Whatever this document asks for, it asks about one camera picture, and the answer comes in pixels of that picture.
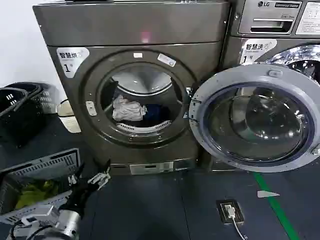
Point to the metal floor socket box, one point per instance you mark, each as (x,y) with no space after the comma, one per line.
(230,211)

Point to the dark blue garment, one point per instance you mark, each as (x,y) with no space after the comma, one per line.
(157,112)

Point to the yellow-green garment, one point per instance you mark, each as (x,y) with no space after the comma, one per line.
(31,193)

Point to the grey slatted laundry basket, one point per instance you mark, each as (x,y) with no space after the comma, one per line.
(42,167)

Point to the white crumpled cloth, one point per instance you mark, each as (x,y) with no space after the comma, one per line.
(126,108)

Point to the black plastic laundry basket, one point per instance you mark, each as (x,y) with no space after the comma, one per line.
(18,117)

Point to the grey front-load dryer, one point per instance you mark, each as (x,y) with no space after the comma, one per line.
(140,27)

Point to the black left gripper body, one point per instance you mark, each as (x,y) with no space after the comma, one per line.
(77,196)

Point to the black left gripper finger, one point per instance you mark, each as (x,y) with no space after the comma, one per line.
(73,180)
(100,178)

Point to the round glass dryer door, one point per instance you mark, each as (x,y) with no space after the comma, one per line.
(257,120)

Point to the green floor tape line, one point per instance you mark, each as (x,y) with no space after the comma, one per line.
(273,207)

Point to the grey washer with chrome door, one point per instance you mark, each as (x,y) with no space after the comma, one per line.
(265,27)

